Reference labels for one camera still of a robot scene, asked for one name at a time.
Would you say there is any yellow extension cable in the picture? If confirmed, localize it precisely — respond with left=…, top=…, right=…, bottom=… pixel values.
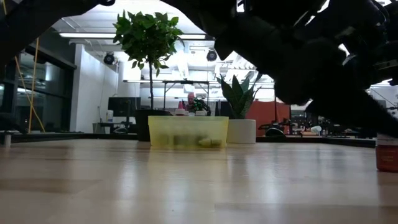
left=14, top=55, right=46, bottom=133
left=27, top=37, right=40, bottom=134

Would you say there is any black office chair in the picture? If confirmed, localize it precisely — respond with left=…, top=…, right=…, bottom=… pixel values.
left=257, top=119, right=296, bottom=138

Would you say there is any red partition panel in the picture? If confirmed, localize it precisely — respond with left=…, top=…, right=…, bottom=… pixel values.
left=247, top=100, right=292, bottom=137

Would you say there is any long ceiling light bar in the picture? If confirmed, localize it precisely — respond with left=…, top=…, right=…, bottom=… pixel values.
left=58, top=32, right=215, bottom=41

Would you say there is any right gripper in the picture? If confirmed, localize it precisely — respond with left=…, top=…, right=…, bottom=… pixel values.
left=345, top=0, right=398, bottom=90

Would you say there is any person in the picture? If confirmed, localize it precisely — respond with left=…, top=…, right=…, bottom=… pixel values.
left=182, top=92, right=212, bottom=117

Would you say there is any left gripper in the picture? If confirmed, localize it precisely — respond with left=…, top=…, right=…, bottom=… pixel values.
left=254, top=30, right=398, bottom=139

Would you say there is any yellow translucent plastic bin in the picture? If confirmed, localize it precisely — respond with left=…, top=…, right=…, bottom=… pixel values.
left=147, top=115, right=229, bottom=148

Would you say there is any black plant pot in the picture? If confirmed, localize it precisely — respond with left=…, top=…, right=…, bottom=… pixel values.
left=134, top=108, right=171, bottom=142

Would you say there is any white plant pot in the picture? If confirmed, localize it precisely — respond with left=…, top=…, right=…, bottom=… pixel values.
left=226, top=119, right=257, bottom=144

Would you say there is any small red dropper bottle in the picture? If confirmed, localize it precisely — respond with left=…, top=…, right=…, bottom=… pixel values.
left=375, top=133, right=398, bottom=173

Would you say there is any white peg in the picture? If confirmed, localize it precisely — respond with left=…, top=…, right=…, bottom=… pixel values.
left=0, top=130, right=14, bottom=149

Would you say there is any black aluminium table frame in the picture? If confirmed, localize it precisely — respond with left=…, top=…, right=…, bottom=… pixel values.
left=0, top=132, right=377, bottom=149

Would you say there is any snake plant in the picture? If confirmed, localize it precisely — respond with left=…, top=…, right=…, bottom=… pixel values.
left=216, top=72, right=264, bottom=120

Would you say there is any black metal desk frame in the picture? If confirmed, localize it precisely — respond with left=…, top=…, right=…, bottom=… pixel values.
left=162, top=80, right=210, bottom=118

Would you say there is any black computer monitor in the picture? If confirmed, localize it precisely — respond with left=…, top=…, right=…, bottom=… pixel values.
left=108, top=96, right=142, bottom=118

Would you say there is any leafy green tree plant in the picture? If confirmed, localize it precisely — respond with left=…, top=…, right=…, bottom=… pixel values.
left=112, top=9, right=186, bottom=110

